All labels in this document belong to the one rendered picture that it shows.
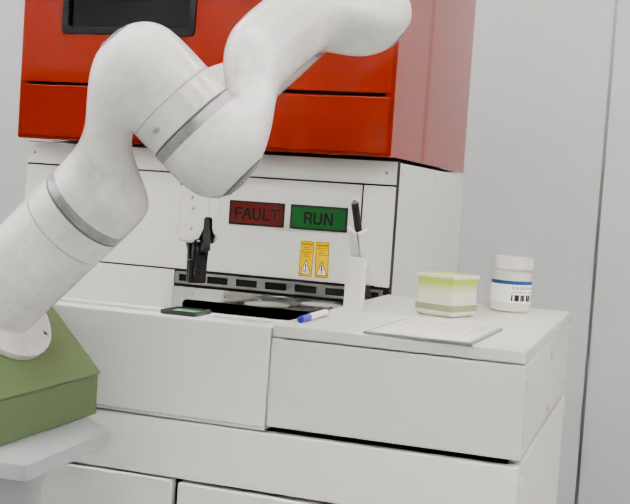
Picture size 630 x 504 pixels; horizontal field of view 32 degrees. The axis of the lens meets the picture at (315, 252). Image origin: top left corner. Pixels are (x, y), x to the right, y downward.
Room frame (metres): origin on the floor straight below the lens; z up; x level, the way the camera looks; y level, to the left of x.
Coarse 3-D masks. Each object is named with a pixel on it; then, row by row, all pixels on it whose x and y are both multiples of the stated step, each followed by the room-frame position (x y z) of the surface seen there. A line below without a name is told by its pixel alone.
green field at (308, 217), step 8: (296, 208) 2.13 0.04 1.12; (304, 208) 2.12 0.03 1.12; (312, 208) 2.12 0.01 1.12; (320, 208) 2.11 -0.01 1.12; (296, 216) 2.13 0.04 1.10; (304, 216) 2.12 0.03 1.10; (312, 216) 2.12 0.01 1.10; (320, 216) 2.11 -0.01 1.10; (328, 216) 2.11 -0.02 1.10; (336, 216) 2.10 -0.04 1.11; (344, 216) 2.10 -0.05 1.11; (296, 224) 2.13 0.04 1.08; (304, 224) 2.12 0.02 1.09; (312, 224) 2.12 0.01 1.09; (320, 224) 2.11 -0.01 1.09; (328, 224) 2.11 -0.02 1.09; (336, 224) 2.10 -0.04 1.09; (344, 224) 2.10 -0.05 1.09
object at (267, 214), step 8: (232, 208) 2.17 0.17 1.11; (240, 208) 2.17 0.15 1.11; (248, 208) 2.16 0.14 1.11; (256, 208) 2.16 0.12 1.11; (264, 208) 2.15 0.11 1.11; (272, 208) 2.15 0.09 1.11; (280, 208) 2.14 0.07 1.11; (232, 216) 2.17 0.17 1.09; (240, 216) 2.17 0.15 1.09; (248, 216) 2.16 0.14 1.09; (256, 216) 2.16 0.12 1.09; (264, 216) 2.15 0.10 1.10; (272, 216) 2.15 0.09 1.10; (280, 216) 2.14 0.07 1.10; (272, 224) 2.14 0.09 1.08; (280, 224) 2.14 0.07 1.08
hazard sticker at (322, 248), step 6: (318, 246) 2.12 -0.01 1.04; (324, 246) 2.11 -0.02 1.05; (318, 252) 2.12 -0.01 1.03; (324, 252) 2.11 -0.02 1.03; (318, 258) 2.12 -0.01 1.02; (324, 258) 2.11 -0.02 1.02; (318, 264) 2.12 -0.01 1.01; (324, 264) 2.11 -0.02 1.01; (318, 270) 2.12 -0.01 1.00; (324, 270) 2.11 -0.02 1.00; (318, 276) 2.12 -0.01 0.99; (324, 276) 2.11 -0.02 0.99
